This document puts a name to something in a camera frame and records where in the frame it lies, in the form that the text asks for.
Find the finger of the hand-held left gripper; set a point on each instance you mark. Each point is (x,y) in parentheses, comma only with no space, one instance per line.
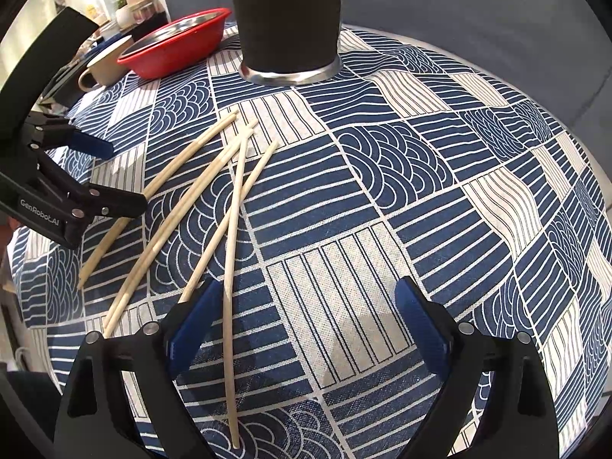
(91,144)
(124,201)

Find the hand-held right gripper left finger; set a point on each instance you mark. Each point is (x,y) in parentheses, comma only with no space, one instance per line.
(193,330)

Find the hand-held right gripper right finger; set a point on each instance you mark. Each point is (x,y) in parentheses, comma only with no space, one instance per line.
(425,330)

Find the pale bamboo chopstick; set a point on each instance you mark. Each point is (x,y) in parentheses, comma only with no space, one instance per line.
(217,240)
(103,248)
(154,244)
(161,248)
(228,272)

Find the black cylindrical utensil holder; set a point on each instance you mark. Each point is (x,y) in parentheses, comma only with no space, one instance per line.
(287,19)

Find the beige mug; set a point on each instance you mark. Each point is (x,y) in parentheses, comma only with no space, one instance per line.
(110,64)

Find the blue white patterned tablecloth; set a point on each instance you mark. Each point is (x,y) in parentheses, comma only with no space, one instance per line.
(382,248)

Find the red bowl with steel inside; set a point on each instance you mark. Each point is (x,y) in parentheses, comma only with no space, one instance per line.
(177,52)

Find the small potted cactus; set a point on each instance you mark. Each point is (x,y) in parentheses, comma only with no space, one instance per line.
(124,12)

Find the glass jar with wooden lid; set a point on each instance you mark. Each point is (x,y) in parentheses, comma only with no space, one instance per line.
(141,8)

